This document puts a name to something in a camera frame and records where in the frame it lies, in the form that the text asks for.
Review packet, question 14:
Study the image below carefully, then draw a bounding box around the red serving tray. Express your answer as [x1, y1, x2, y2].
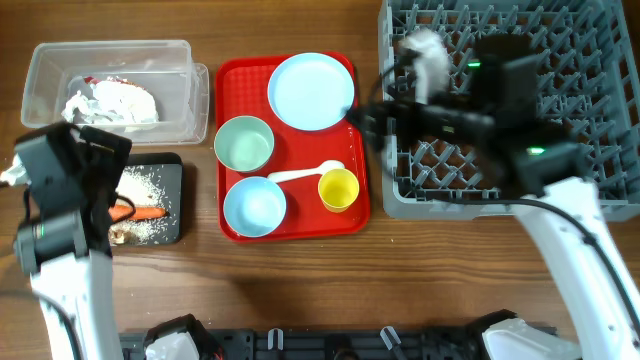
[215, 55, 371, 241]

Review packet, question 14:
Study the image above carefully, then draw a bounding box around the white rice pile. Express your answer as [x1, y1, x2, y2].
[109, 166, 169, 245]

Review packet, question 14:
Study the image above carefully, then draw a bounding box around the white napkin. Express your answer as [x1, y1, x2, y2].
[61, 77, 159, 127]

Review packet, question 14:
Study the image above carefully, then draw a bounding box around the mint green bowl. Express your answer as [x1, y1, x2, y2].
[214, 115, 275, 173]

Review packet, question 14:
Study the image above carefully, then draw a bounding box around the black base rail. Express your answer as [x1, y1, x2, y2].
[117, 324, 559, 360]

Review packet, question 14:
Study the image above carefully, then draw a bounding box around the brown food scrap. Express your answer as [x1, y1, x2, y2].
[108, 229, 130, 246]

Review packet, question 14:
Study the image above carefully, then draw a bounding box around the light blue bowl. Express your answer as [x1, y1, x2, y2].
[223, 177, 287, 238]

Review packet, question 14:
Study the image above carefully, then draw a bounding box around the yellow plastic cup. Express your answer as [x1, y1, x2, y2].
[318, 169, 360, 213]

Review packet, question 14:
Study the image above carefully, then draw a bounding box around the clear plastic bin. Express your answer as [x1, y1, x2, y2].
[21, 40, 210, 145]

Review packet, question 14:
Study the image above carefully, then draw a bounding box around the orange carrot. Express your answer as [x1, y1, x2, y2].
[109, 205, 168, 223]

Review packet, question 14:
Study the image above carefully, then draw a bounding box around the black plastic tray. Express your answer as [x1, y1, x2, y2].
[109, 152, 184, 247]

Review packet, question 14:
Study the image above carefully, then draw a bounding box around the light blue plate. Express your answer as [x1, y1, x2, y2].
[267, 53, 355, 132]

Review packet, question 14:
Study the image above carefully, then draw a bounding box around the white plastic spoon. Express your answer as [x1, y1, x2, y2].
[267, 160, 345, 183]

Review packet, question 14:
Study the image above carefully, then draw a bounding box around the grey dishwasher rack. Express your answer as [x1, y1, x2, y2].
[378, 1, 639, 222]

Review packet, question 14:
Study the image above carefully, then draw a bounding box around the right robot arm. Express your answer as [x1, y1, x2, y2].
[346, 30, 639, 359]

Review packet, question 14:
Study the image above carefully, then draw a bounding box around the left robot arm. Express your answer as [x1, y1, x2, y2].
[14, 122, 132, 359]

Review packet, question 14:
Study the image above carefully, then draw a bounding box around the red chili wrapper scrap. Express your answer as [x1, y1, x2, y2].
[83, 76, 127, 85]

